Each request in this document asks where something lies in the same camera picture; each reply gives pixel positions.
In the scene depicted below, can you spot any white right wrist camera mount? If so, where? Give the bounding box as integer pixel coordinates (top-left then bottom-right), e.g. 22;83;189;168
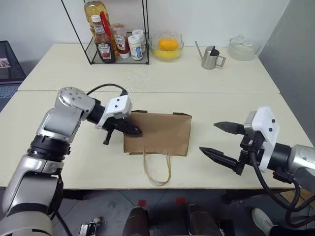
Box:
243;106;282;173

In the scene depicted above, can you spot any brown paper bag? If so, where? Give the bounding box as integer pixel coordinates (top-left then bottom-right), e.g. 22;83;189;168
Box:
123;110;193;187

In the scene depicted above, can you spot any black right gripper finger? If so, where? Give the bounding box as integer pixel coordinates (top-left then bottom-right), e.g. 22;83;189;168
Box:
199;146;241;171
213;120;247;136

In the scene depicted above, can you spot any white seasoning jar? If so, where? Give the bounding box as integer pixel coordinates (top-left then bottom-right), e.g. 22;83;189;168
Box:
131;29;146;54
127;35;144;61

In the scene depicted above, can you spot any white shoe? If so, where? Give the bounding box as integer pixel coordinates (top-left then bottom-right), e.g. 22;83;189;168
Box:
251;207;275;236

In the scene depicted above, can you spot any orange fruit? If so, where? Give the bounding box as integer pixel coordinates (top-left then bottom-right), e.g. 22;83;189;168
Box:
157;37;179;52

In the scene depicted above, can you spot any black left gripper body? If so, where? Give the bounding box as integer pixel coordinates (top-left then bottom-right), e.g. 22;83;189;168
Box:
101;117;125;135

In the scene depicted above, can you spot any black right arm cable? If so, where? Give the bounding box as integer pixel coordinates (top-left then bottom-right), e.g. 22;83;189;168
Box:
248;144;309;228

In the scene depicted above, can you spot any tall glass ketchup bottle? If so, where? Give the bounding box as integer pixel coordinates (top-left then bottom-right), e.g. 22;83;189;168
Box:
91;14;117;63

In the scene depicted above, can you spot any small squeeze ketchup bottle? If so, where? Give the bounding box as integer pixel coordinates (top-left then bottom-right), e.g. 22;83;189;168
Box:
111;23;131;59

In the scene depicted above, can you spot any yellow cooking oil bottle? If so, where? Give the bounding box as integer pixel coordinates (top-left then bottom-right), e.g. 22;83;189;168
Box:
83;0;115;49

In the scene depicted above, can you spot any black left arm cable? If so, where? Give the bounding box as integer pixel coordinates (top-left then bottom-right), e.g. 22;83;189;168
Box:
86;84;129;97

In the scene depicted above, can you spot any empty glass bowl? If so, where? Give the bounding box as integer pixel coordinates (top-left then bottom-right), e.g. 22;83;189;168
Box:
228;34;261;61

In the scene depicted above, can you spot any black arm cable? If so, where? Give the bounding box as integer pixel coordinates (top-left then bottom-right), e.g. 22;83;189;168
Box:
248;144;309;228
86;84;129;97

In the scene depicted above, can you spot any black wire rack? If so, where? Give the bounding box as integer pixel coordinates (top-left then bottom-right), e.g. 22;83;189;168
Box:
60;0;151;66

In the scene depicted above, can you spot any grey laptop keyboard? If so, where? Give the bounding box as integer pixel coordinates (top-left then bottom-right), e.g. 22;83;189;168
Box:
0;82;22;113

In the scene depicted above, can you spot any black floor device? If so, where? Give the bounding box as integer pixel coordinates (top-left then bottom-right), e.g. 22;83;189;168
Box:
78;216;103;236

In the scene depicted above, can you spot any yellow fruit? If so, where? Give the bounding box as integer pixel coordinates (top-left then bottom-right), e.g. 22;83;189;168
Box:
153;49;181;60

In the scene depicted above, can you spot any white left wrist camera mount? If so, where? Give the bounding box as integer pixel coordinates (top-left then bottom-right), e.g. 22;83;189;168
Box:
95;94;134;130

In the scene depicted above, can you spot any dark rounded shape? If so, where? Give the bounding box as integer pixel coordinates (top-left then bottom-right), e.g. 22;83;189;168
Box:
188;204;220;236
123;206;150;236

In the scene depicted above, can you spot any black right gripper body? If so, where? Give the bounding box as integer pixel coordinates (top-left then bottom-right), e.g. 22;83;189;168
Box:
234;131;266;176

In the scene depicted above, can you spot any glass fruit bowl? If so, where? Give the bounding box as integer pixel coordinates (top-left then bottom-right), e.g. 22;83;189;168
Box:
148;31;185;63

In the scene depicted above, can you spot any steel watering can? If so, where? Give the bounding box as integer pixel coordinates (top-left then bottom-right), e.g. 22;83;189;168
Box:
194;40;227;70

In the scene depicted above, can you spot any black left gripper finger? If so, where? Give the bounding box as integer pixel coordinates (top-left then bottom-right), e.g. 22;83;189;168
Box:
121;117;144;137
102;128;116;146

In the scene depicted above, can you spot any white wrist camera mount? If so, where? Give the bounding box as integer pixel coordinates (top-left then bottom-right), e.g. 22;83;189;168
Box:
243;106;282;173
95;94;134;130

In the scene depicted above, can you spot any black table frame bar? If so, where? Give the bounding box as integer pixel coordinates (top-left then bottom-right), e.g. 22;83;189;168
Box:
220;188;296;203

